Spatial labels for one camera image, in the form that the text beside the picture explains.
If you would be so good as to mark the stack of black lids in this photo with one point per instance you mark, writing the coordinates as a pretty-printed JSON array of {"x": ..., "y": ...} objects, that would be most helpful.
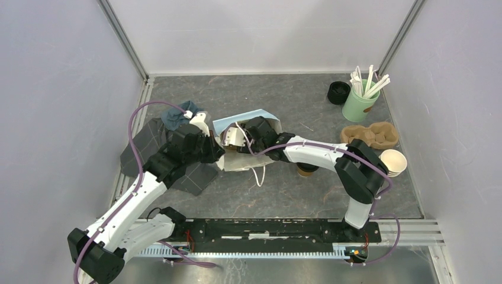
[{"x": 338, "y": 92}]

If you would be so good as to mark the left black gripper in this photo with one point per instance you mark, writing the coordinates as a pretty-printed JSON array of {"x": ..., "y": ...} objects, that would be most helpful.
[{"x": 216, "y": 151}]

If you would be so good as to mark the stack of paper cups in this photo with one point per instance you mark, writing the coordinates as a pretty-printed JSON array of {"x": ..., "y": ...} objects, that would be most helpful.
[{"x": 395, "y": 162}]

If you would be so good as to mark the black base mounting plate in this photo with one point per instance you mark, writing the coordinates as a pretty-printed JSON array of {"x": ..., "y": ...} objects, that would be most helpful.
[{"x": 271, "y": 235}]

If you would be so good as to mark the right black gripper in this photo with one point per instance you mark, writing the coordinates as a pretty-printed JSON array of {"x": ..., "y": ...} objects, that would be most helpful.
[{"x": 247, "y": 135}]

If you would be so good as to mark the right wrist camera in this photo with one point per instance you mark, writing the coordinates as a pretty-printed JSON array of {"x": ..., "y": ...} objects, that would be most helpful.
[{"x": 244, "y": 140}]

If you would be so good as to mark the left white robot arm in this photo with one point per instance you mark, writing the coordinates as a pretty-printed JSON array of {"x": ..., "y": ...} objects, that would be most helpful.
[{"x": 101, "y": 251}]

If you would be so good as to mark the light blue paper bag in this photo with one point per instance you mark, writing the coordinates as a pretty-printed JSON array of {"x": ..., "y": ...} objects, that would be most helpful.
[{"x": 233, "y": 161}]

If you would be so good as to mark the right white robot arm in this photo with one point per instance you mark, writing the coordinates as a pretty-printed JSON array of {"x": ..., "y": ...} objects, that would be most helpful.
[{"x": 358, "y": 167}]

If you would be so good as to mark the white wrapped straws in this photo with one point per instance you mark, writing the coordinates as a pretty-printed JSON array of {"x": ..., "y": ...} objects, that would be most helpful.
[{"x": 368, "y": 89}]

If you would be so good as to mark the dark grey checked cloth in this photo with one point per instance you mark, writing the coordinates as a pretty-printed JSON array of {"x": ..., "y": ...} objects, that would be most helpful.
[{"x": 148, "y": 141}]

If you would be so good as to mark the brown pulp cup carrier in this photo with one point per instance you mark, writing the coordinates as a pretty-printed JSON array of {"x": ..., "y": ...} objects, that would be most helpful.
[{"x": 231, "y": 139}]

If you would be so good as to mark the brown paper coffee cup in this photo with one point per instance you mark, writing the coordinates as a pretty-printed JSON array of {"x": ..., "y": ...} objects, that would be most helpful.
[{"x": 306, "y": 170}]

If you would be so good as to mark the green cup holder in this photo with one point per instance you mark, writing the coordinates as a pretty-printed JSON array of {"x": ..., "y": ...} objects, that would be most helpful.
[{"x": 356, "y": 108}]

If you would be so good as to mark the blue crumpled cloth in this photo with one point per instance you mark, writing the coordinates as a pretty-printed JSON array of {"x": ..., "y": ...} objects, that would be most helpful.
[{"x": 173, "y": 117}]

